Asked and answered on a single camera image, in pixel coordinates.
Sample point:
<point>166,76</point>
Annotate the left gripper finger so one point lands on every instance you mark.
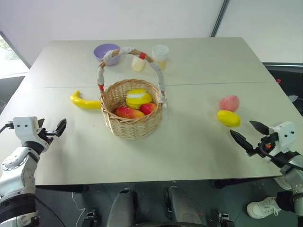
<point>61,127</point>
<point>40,123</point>

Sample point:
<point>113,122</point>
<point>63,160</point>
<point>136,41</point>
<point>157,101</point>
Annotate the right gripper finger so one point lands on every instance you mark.
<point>240,140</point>
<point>260,128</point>

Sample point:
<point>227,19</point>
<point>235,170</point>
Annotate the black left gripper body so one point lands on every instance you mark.
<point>45,138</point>

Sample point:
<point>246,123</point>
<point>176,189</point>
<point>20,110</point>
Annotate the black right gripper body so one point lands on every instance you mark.
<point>265,147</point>

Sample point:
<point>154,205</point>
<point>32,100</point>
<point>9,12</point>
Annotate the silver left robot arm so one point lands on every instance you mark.
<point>16,170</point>

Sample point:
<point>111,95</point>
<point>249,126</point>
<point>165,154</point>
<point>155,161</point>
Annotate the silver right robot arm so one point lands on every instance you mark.
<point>294,176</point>

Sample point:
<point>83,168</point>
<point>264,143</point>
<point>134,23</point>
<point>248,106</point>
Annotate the yellow round container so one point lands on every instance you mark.
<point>138,100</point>

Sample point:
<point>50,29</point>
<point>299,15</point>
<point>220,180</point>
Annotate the yellow toy lemon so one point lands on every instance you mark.
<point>228,117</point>

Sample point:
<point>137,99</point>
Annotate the yellow toy banana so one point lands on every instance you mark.
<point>82,102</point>

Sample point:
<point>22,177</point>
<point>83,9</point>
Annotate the pink toy peach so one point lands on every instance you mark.
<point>229,103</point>

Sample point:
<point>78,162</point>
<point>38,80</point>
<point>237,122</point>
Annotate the white sneaker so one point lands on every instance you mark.
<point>261,208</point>

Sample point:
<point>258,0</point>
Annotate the red yellow toy mango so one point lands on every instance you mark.
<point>129,113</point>

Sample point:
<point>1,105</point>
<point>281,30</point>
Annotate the purple plastic bowl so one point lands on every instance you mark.
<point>101,53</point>

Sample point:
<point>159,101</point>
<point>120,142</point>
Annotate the dark rounded grey shape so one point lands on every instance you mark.
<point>182,206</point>
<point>122,208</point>

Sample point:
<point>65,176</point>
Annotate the small red toy apple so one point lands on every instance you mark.
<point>148,108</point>

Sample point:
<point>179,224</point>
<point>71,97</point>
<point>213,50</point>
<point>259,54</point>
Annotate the clear plastic cup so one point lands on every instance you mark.
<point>160,55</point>

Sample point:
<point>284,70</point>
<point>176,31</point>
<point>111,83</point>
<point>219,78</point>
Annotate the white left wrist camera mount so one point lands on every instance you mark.
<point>24,127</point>

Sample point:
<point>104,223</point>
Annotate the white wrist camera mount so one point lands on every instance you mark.
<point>282,133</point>
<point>24,127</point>

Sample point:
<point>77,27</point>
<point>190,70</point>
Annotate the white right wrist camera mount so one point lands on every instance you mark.
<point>282,133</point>

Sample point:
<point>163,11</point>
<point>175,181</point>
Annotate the window with dark frame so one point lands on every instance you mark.
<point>9,59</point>

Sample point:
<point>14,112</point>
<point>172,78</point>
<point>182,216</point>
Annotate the dark grey wall post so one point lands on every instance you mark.
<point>221,17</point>

